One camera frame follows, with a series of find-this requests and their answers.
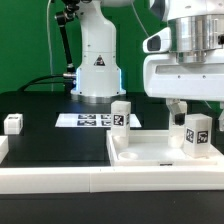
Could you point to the white left fence piece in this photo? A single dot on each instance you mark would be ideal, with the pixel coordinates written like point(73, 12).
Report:
point(3, 147)

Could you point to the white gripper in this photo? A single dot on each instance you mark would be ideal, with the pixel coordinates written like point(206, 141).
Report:
point(163, 77)

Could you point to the white front fence wall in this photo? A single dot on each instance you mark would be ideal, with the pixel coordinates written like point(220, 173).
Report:
point(109, 179)

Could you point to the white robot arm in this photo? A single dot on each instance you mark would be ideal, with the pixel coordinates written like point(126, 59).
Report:
point(185, 60)

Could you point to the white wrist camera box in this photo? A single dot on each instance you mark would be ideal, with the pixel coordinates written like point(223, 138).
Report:
point(159, 42)

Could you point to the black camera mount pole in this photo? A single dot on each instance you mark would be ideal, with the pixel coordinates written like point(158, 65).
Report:
point(62, 18)

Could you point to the white tag marker sheet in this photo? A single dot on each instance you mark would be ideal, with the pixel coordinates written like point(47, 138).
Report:
point(90, 120)

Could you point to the white square tabletop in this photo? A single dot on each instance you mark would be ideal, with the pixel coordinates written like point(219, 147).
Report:
point(150, 148)

